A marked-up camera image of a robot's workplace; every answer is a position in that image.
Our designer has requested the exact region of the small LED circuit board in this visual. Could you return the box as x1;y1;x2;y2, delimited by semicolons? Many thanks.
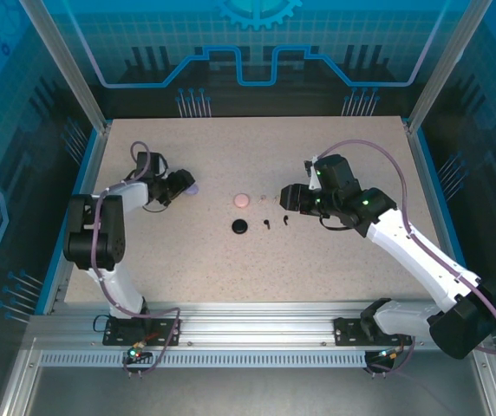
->
121;341;153;365
371;346;405;365

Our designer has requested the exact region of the grey metal sheet panel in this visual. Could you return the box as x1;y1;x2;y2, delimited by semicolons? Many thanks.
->
0;366;496;416

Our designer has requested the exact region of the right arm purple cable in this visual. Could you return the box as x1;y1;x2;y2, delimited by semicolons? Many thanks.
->
315;139;496;379

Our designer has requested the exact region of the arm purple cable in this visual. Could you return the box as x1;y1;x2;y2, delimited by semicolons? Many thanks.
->
91;140;183;379
315;139;496;379

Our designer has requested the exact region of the aluminium side rail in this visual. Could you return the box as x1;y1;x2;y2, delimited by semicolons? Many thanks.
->
405;127;481;315
35;123;113;315

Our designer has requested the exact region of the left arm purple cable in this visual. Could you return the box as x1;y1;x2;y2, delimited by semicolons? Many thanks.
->
91;140;183;379

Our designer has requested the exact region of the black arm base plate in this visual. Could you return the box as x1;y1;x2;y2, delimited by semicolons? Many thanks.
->
333;315;414;348
102;315;184;348

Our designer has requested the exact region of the aluminium front rail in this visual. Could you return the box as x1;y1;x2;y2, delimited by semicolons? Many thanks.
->
26;301;492;352

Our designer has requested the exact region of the aluminium frame post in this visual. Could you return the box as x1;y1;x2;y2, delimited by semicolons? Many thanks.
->
403;0;495;136
16;0;114;135

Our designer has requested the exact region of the slotted metal cable duct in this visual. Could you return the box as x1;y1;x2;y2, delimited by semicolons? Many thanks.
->
38;351;370;369

